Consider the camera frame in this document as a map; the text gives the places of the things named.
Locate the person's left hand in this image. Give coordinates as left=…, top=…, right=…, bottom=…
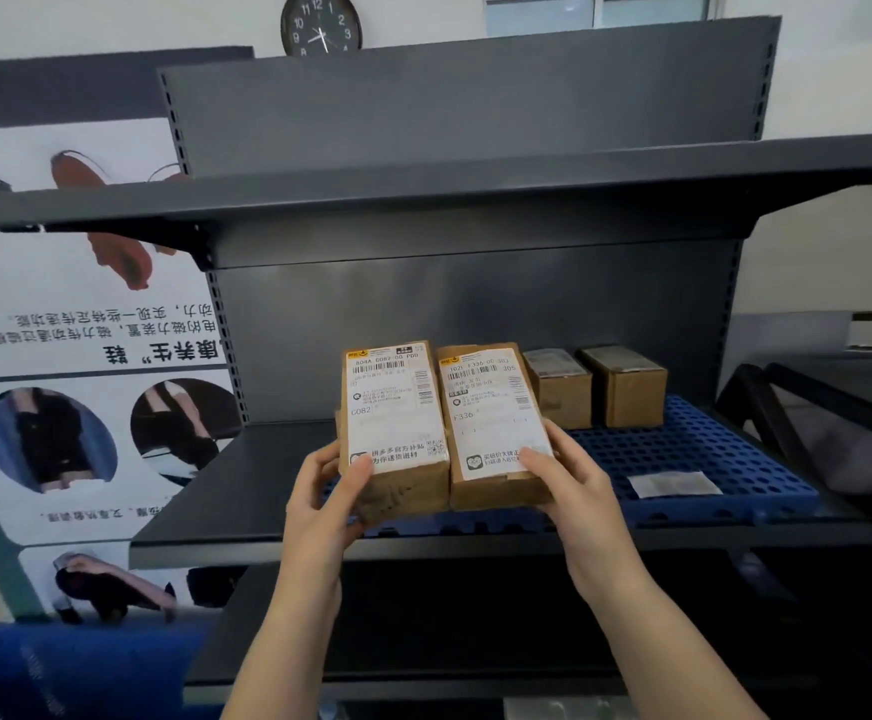
left=283, top=441, right=376, bottom=587

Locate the person's right hand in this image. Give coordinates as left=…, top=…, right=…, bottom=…
left=518, top=418, right=650, bottom=604

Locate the cardboard parcel with white label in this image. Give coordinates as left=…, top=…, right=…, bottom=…
left=335, top=340, right=452, bottom=527
left=436, top=342, right=557, bottom=512

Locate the person's left forearm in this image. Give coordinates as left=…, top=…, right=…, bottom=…
left=220, top=569, right=344, bottom=720

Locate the person's right forearm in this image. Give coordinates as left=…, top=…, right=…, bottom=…
left=572, top=565, right=770, bottom=720

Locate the small brown cardboard box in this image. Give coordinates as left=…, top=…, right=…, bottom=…
left=577, top=346, right=668, bottom=430
left=522, top=348, right=593, bottom=431

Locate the white paper slip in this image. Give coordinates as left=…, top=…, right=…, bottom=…
left=626, top=471, right=723, bottom=499

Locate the blue perforated plastic mat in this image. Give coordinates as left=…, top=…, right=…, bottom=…
left=320, top=394, right=821, bottom=537

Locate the dark grey metal shelf rack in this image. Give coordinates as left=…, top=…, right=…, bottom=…
left=0, top=16, right=872, bottom=706

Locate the white printed poster board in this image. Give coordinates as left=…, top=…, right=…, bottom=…
left=0, top=115, right=249, bottom=623

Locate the blue plastic basket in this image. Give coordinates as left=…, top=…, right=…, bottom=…
left=0, top=616, right=225, bottom=720

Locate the black metal cart frame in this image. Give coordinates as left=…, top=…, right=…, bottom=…
left=715, top=361, right=872, bottom=518

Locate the round black wall clock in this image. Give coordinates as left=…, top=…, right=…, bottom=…
left=280, top=0, right=363, bottom=58

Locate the window with metal frame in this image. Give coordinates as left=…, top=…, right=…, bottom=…
left=483, top=0, right=722, bottom=38

